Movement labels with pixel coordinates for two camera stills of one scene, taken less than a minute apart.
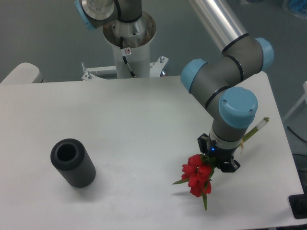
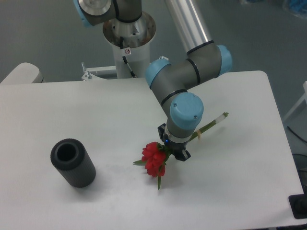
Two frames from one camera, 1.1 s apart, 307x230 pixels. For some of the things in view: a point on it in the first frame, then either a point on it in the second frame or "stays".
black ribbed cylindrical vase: [71, 159] stays
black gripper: [220, 155] → [174, 147]
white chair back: [26, 73] stays
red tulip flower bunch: [199, 171] → [155, 155]
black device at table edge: [298, 204] stays
